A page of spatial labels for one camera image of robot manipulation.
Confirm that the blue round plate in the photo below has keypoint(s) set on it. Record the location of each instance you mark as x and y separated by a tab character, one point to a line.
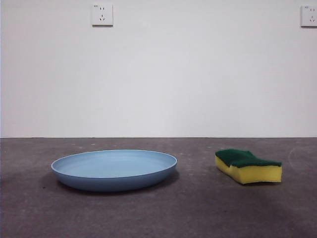
114	166

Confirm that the yellow sponge with green pad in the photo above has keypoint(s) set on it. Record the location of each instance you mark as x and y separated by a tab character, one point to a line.
257	174

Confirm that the white wall socket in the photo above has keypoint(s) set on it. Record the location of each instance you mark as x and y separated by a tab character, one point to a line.
309	16
102	15

